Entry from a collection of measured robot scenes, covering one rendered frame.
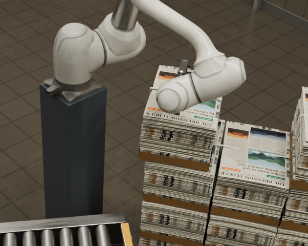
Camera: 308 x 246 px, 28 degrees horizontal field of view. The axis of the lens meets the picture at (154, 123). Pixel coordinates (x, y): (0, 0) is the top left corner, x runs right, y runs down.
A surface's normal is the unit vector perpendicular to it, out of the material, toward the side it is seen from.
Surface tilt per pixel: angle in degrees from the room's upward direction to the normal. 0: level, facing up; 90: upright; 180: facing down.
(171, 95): 56
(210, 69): 51
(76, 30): 6
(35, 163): 0
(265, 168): 0
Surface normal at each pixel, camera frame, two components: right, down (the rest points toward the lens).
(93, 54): 0.62, 0.38
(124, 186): 0.07, -0.79
